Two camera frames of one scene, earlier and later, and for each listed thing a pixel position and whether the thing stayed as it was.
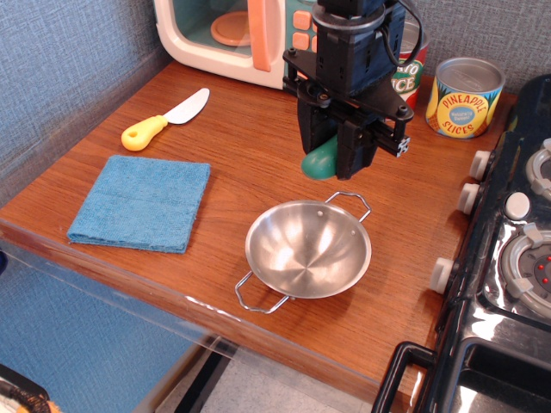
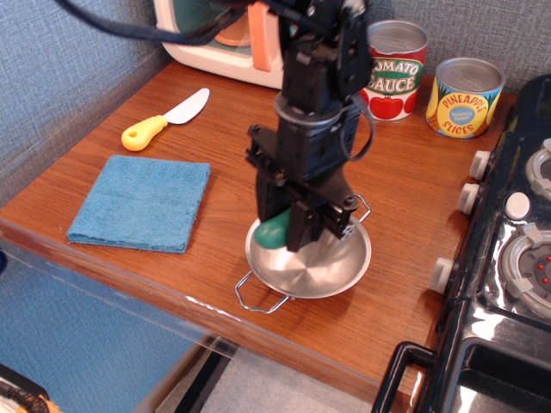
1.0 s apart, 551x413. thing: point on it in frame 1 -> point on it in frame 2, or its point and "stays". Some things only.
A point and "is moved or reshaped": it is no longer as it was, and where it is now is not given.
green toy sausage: [322, 163] is moved or reshaped
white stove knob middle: [467, 197] stays
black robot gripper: [346, 89] -> [305, 161]
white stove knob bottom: [441, 275] stays
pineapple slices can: [465, 97] stays
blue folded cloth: [143, 204] stays
